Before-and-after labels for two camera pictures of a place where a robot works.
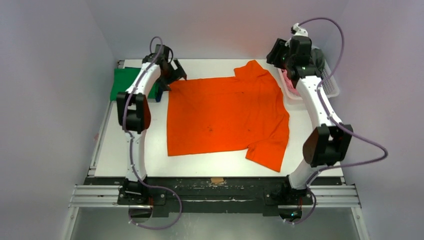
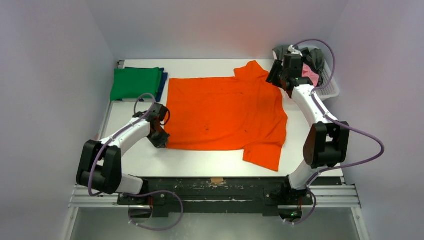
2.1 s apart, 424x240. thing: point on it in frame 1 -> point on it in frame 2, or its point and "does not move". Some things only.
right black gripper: x=276 y=54 -> x=274 y=76
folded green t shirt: x=122 y=78 does not move
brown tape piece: x=217 y=179 does not move
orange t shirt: x=244 y=113 does not move
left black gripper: x=177 y=74 -> x=162 y=142
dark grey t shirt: x=317 y=60 does not move
